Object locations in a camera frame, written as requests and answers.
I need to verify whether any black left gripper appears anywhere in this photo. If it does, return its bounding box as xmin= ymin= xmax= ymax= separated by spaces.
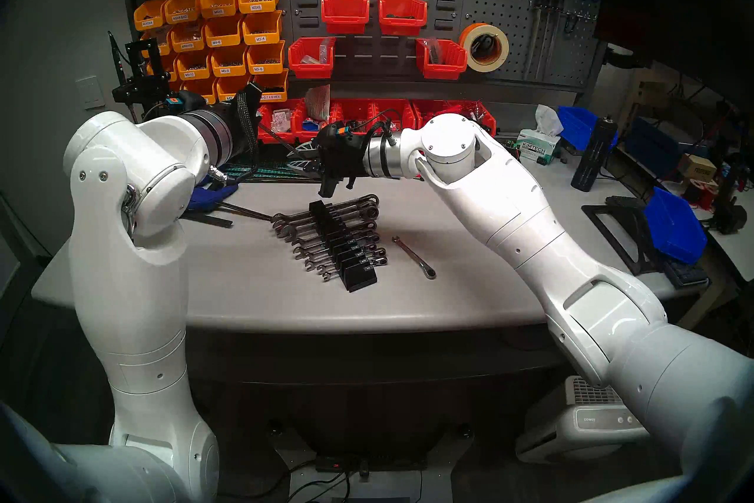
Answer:
xmin=227 ymin=83 xmax=264 ymax=169

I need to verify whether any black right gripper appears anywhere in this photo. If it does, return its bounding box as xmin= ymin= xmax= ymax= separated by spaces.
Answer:
xmin=293 ymin=122 xmax=369 ymax=199

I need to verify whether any black wrench holder case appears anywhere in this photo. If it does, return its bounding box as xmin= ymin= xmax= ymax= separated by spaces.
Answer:
xmin=308 ymin=200 xmax=379 ymax=293

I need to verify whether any red stacking parts bin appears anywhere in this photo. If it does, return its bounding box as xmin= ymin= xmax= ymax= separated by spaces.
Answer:
xmin=412 ymin=98 xmax=457 ymax=119
xmin=454 ymin=100 xmax=497 ymax=134
xmin=333 ymin=98 xmax=378 ymax=125
xmin=293 ymin=100 xmax=336 ymax=144
xmin=372 ymin=98 xmax=416 ymax=134
xmin=257 ymin=101 xmax=298 ymax=144

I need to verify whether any green cutting mat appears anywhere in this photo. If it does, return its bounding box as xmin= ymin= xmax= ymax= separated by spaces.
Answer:
xmin=221 ymin=161 xmax=322 ymax=182

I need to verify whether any yellow bin labelled M2.5-5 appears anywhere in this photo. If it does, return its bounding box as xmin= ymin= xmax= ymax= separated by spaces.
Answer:
xmin=215 ymin=75 xmax=251 ymax=102

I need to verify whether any yellow bin labelled HEX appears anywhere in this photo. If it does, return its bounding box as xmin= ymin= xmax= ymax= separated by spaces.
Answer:
xmin=253 ymin=70 xmax=289 ymax=103

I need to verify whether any yellow bin labelled M2.5-6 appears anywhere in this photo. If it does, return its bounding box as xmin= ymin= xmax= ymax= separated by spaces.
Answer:
xmin=181 ymin=77 xmax=219 ymax=105

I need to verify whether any bagged user manual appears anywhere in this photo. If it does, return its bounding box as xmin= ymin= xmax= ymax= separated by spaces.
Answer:
xmin=305 ymin=85 xmax=332 ymax=122

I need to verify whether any yellow bin labelled M3-8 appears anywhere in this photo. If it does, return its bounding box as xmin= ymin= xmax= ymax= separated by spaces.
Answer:
xmin=210 ymin=45 xmax=250 ymax=78

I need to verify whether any largest chrome ratchet wrench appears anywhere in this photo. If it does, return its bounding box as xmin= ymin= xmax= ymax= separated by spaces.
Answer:
xmin=271 ymin=194 xmax=381 ymax=225

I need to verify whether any yellow bin labelled M3-6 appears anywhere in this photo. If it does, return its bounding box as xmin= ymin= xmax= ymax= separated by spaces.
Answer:
xmin=246 ymin=40 xmax=286 ymax=75

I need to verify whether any large blue trigger clamp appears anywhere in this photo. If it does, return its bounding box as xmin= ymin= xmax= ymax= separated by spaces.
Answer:
xmin=187 ymin=181 xmax=239 ymax=212

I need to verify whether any yellow bin labelled M3-12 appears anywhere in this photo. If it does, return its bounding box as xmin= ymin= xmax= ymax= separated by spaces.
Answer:
xmin=176 ymin=51 xmax=214 ymax=81

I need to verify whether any large chrome ratchet wrench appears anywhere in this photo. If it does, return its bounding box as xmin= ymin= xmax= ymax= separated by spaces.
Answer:
xmin=274 ymin=201 xmax=381 ymax=231
xmin=277 ymin=208 xmax=378 ymax=237

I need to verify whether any black steel clamp bar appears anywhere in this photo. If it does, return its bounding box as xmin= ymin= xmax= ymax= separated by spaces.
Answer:
xmin=183 ymin=211 xmax=233 ymax=228
xmin=218 ymin=201 xmax=275 ymax=222

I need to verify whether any medium chrome ratchet wrench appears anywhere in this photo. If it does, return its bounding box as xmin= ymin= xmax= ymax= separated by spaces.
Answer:
xmin=286 ymin=222 xmax=378 ymax=248
xmin=293 ymin=240 xmax=378 ymax=262
xmin=290 ymin=231 xmax=381 ymax=256

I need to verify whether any yellow bin labelled M4-6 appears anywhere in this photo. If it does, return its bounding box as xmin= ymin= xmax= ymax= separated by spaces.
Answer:
xmin=203 ymin=16 xmax=245 ymax=49

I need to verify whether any yellow bin labelled M3-4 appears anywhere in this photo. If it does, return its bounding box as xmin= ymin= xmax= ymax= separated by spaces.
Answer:
xmin=242 ymin=11 xmax=285 ymax=46

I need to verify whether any yellow bin labelled M4X4X6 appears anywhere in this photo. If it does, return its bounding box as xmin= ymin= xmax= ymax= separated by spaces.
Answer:
xmin=171 ymin=22 xmax=208 ymax=53

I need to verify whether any black soldering tool stand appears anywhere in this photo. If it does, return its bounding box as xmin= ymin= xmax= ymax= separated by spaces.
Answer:
xmin=112 ymin=38 xmax=177 ymax=122

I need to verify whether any small chrome ratchet wrench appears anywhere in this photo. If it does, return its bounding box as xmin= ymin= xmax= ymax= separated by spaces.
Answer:
xmin=299 ymin=247 xmax=386 ymax=269
xmin=311 ymin=252 xmax=388 ymax=275
xmin=317 ymin=257 xmax=389 ymax=281

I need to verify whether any small loose chrome wrench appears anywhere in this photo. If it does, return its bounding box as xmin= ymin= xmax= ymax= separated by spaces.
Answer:
xmin=392 ymin=237 xmax=437 ymax=280

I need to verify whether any black soldering pen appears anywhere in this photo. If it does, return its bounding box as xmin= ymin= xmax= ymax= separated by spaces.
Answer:
xmin=108 ymin=30 xmax=127 ymax=87

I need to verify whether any cream masking tape roll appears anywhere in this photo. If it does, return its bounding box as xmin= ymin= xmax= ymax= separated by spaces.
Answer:
xmin=459 ymin=23 xmax=510 ymax=74

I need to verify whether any Kimtech tissue box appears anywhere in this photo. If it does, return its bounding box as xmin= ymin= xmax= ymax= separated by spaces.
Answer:
xmin=514 ymin=129 xmax=561 ymax=165

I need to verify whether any blue plastic bin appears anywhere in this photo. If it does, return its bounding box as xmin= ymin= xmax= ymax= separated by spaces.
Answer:
xmin=557 ymin=106 xmax=619 ymax=150
xmin=643 ymin=187 xmax=707 ymax=265

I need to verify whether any black power strip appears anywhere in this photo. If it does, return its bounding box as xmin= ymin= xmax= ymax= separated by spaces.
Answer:
xmin=315 ymin=452 xmax=428 ymax=473

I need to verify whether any black angled stand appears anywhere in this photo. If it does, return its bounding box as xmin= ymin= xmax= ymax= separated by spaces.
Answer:
xmin=582 ymin=195 xmax=666 ymax=276

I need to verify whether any dark blue crate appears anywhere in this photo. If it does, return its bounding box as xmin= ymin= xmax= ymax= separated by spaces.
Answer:
xmin=624 ymin=116 xmax=707 ymax=175

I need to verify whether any white air purifier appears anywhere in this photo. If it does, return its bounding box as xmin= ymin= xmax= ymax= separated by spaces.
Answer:
xmin=515 ymin=375 xmax=649 ymax=464

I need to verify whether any small cardboard box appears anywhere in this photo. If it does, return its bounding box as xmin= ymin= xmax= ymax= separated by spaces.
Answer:
xmin=677 ymin=153 xmax=718 ymax=181

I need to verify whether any red wall-hung parts bin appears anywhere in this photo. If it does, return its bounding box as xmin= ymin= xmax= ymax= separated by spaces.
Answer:
xmin=288 ymin=37 xmax=336 ymax=79
xmin=378 ymin=0 xmax=428 ymax=36
xmin=416 ymin=38 xmax=468 ymax=80
xmin=321 ymin=0 xmax=371 ymax=35

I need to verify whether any white wall switch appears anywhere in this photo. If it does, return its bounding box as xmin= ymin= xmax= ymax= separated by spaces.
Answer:
xmin=77 ymin=75 xmax=107 ymax=111

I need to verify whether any red wire spool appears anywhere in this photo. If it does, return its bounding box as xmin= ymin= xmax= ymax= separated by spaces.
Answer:
xmin=683 ymin=178 xmax=722 ymax=211

